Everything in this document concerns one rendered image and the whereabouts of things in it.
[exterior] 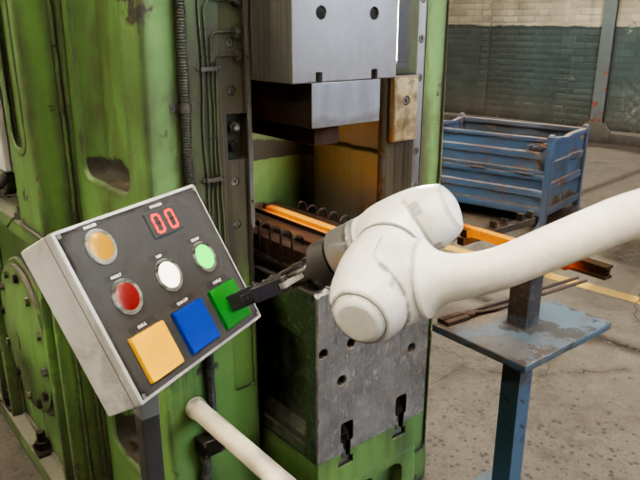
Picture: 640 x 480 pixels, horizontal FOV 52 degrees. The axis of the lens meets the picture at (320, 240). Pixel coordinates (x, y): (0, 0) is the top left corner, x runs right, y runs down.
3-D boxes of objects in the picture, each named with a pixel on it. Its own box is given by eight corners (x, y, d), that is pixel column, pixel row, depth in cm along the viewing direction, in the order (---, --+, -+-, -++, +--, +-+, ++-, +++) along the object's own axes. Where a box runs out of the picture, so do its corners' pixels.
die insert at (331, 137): (338, 142, 159) (338, 117, 157) (314, 146, 154) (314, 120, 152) (267, 128, 181) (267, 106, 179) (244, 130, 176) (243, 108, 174)
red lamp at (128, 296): (147, 309, 101) (145, 282, 99) (118, 316, 98) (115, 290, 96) (138, 302, 103) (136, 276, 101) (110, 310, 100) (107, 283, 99)
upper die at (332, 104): (379, 120, 152) (380, 78, 149) (311, 129, 140) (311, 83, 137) (273, 104, 183) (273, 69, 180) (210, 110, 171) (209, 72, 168)
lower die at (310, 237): (375, 265, 163) (376, 231, 160) (312, 284, 151) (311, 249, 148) (276, 226, 194) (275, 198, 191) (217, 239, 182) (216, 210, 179)
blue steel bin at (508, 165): (582, 210, 551) (593, 124, 528) (544, 231, 493) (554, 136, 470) (455, 188, 624) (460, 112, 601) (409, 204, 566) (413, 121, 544)
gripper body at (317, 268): (337, 287, 101) (291, 305, 106) (358, 269, 109) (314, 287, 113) (315, 243, 101) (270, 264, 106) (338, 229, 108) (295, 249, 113)
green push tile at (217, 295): (251, 313, 120) (233, 277, 120) (229, 330, 114) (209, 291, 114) (244, 316, 121) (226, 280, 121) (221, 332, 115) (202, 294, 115)
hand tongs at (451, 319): (576, 278, 211) (577, 274, 211) (588, 282, 208) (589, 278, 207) (437, 321, 180) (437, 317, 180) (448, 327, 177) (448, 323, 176)
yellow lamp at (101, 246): (121, 259, 100) (118, 231, 99) (90, 266, 97) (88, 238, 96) (112, 253, 102) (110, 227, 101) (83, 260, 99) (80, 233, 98)
